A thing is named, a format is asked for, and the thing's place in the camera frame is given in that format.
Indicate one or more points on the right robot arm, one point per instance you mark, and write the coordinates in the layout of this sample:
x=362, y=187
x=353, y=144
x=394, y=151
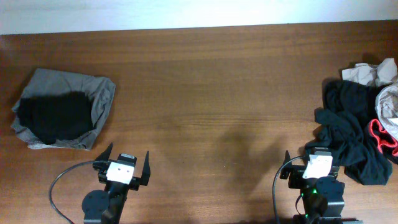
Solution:
x=321, y=193

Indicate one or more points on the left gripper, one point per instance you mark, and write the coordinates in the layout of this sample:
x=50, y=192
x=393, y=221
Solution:
x=137, y=181

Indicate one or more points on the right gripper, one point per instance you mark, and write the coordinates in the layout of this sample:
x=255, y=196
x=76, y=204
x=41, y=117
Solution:
x=296, y=175

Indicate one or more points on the white crumpled garment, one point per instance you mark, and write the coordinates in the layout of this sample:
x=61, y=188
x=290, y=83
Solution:
x=372, y=75

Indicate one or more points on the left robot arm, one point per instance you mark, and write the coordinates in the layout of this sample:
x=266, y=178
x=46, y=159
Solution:
x=106, y=206

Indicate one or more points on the black Nike t-shirt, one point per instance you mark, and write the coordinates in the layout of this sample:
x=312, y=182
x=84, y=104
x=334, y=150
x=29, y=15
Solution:
x=348, y=108

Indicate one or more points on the beige crumpled garment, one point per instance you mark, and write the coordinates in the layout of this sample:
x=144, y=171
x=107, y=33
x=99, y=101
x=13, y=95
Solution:
x=386, y=108

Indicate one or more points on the black folded shirt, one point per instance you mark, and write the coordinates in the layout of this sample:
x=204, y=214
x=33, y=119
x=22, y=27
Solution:
x=52, y=118

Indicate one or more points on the black and red garment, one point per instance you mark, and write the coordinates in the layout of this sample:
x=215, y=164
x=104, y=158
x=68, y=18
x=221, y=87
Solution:
x=383, y=141

